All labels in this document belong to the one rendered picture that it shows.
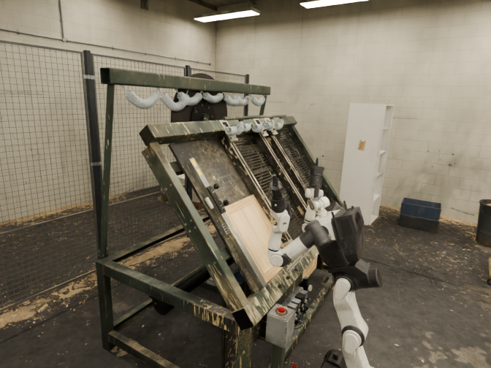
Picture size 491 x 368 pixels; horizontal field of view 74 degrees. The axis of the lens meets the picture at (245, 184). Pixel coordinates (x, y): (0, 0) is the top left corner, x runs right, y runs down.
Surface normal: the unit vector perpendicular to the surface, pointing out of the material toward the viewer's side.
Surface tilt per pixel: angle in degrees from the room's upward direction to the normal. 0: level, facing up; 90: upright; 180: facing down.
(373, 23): 90
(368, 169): 90
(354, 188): 90
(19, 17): 90
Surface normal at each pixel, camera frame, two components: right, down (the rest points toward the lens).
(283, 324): -0.51, 0.19
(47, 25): 0.82, 0.17
